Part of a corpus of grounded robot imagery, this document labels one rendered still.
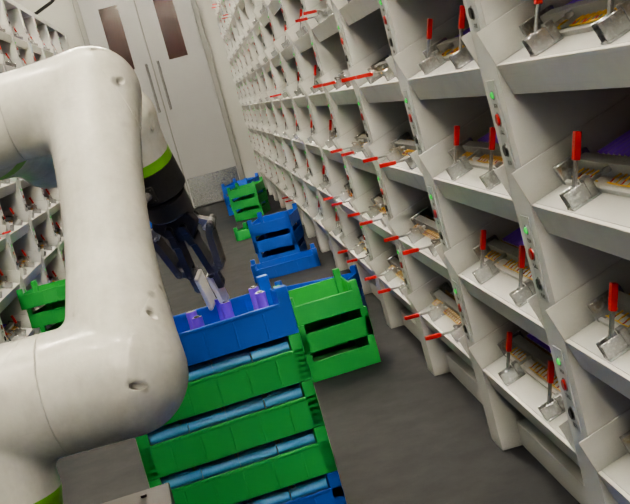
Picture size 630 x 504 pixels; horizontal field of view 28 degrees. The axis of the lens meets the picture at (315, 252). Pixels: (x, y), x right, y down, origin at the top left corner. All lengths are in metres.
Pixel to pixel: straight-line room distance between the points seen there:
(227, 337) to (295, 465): 0.24
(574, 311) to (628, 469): 0.22
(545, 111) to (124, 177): 0.59
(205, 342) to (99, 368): 0.77
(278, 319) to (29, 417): 0.82
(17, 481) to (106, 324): 0.18
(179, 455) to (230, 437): 0.09
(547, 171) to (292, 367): 0.59
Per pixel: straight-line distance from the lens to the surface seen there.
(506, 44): 1.68
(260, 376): 2.04
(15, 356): 1.30
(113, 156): 1.44
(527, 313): 1.94
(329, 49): 3.76
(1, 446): 1.30
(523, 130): 1.69
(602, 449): 1.78
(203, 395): 2.03
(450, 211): 2.39
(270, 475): 2.08
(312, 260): 5.52
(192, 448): 2.05
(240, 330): 2.02
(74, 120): 1.48
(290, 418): 2.06
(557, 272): 1.72
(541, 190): 1.70
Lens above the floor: 0.78
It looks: 7 degrees down
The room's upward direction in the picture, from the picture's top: 15 degrees counter-clockwise
